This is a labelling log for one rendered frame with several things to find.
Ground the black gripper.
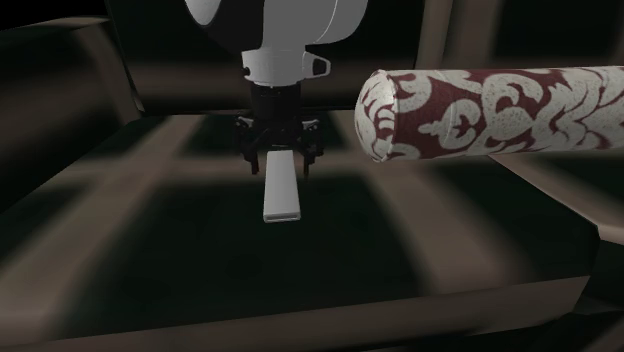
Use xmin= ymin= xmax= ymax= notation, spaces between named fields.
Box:
xmin=233 ymin=81 xmax=326 ymax=181

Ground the red white patterned bolster cushion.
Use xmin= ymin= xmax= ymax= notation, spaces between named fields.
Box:
xmin=353 ymin=66 xmax=624 ymax=164

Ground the white flat rectangular bar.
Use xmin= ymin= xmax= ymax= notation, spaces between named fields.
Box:
xmin=262 ymin=149 xmax=302 ymax=224

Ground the brown sofa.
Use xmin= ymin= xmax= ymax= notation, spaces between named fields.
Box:
xmin=0 ymin=14 xmax=624 ymax=352

